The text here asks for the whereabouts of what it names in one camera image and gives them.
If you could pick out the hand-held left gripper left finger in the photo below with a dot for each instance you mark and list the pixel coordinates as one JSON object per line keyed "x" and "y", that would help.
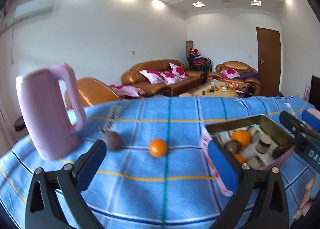
{"x": 92, "y": 166}

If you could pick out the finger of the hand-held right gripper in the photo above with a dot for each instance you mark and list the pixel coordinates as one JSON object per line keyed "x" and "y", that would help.
{"x": 310, "y": 117}
{"x": 287, "y": 118}

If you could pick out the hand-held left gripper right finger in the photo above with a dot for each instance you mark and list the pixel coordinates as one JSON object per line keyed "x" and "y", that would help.
{"x": 222, "y": 166}

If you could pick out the dark brown mangosteen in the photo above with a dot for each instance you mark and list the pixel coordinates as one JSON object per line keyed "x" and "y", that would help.
{"x": 279, "y": 151}
{"x": 232, "y": 146}

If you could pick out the pink tin box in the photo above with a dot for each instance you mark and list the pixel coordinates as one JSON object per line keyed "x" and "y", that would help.
{"x": 204, "y": 143}

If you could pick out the large orange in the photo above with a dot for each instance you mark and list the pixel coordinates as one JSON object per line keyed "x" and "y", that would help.
{"x": 241, "y": 138}

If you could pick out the small orange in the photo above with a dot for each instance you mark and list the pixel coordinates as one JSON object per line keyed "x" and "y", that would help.
{"x": 157, "y": 147}

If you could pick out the person's right hand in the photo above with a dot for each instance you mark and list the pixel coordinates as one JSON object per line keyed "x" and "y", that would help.
{"x": 306, "y": 199}

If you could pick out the pink cartoon box lid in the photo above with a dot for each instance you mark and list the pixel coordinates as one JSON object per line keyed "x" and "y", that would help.
{"x": 315, "y": 113}

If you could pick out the black television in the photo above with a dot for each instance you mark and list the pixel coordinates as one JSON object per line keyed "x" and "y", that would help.
{"x": 315, "y": 91}

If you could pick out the purple passion fruit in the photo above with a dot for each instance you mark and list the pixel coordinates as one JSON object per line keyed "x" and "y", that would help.
{"x": 112, "y": 141}

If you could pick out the orange leather armchair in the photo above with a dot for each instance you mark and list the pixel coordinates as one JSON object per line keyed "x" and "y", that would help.
{"x": 250, "y": 85}
{"x": 92, "y": 91}

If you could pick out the purple cloth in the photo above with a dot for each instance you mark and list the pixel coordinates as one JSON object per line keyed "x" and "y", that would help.
{"x": 247, "y": 75}

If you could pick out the blue checked tablecloth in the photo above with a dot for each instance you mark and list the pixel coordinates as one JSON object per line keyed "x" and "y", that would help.
{"x": 150, "y": 181}

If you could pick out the brown wooden door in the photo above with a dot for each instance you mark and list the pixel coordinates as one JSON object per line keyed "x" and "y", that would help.
{"x": 268, "y": 61}

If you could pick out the pink white pillow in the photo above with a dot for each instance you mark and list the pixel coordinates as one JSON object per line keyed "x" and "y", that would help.
{"x": 178, "y": 70}
{"x": 168, "y": 78}
{"x": 150, "y": 76}
{"x": 230, "y": 73}

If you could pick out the pink electric kettle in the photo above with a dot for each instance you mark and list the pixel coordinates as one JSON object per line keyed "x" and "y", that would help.
{"x": 45, "y": 108}

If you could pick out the cluttered coffee table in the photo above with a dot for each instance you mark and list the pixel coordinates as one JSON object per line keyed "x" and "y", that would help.
{"x": 200, "y": 91}

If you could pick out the dark maroon stool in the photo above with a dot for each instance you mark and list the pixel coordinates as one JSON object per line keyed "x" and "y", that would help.
{"x": 21, "y": 123}

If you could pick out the long orange leather sofa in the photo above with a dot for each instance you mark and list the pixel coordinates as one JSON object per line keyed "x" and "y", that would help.
{"x": 155, "y": 91}

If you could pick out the stack of dark chairs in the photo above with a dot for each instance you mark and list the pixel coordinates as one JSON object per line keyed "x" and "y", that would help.
{"x": 200, "y": 65}

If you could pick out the red flower decoration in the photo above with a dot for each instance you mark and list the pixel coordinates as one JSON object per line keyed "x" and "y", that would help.
{"x": 194, "y": 50}

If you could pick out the square recessed ceiling light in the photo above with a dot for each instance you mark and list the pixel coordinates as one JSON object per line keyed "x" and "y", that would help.
{"x": 255, "y": 2}
{"x": 198, "y": 4}

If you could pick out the tall brown vase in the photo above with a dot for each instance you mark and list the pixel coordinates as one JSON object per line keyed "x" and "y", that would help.
{"x": 189, "y": 46}

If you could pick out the white air conditioner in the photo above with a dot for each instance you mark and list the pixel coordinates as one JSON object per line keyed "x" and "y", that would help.
{"x": 35, "y": 7}

